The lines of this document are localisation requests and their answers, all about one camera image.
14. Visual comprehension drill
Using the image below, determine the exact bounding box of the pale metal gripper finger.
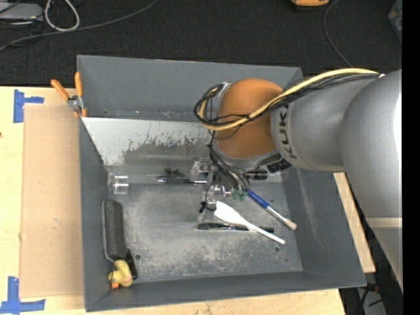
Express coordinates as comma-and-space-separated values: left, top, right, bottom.
190, 157, 213, 183
199, 185, 218, 213

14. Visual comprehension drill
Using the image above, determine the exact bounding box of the white plastic spatula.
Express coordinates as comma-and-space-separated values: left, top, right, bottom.
215, 201, 285, 245

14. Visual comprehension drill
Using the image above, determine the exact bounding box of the grey metal bin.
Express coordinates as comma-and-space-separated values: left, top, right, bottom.
75, 54, 368, 313

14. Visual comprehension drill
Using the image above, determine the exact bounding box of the clear glass block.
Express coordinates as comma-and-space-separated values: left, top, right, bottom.
110, 175, 129, 196

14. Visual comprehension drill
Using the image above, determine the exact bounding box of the yellow rubber duck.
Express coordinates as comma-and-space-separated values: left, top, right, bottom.
108, 260, 134, 289

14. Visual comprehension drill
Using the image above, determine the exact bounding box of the brown cardboard board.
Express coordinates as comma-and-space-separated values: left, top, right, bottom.
18, 104, 85, 299

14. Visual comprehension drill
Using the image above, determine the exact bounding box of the blue handled brush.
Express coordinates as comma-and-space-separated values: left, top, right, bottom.
245, 188, 298, 231

